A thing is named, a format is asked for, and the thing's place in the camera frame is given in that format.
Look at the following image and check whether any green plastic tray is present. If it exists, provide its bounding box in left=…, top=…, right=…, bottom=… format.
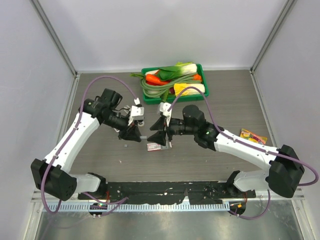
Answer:
left=136, top=62, right=210, bottom=105

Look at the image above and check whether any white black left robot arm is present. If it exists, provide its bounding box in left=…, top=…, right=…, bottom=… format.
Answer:
left=30, top=88, right=144, bottom=201

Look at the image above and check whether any Fox's candy bag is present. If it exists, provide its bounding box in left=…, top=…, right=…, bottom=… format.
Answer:
left=240, top=128, right=268, bottom=145

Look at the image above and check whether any red white staple box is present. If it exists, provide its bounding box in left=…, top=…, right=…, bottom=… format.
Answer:
left=147, top=142, right=172, bottom=152

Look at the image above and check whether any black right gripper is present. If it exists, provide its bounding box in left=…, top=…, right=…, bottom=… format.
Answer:
left=148, top=114, right=197, bottom=146

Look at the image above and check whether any green bok choy toy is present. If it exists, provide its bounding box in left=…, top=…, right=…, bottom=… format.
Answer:
left=155, top=62, right=198, bottom=81

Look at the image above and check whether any yellow napa cabbage toy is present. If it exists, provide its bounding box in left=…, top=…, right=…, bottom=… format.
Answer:
left=173, top=83, right=206, bottom=97

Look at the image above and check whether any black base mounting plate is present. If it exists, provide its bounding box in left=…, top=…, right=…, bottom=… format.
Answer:
left=88, top=181, right=256, bottom=205

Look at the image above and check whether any green long beans toy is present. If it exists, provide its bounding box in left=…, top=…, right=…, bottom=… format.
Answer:
left=130, top=71, right=205, bottom=101

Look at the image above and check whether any orange carrot toy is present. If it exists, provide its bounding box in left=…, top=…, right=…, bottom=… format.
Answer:
left=145, top=74, right=170, bottom=86

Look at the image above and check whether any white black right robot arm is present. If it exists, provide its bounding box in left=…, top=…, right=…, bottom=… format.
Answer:
left=147, top=103, right=305, bottom=198

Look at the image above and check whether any white cable duct rail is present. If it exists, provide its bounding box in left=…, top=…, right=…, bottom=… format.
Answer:
left=47, top=201, right=230, bottom=213

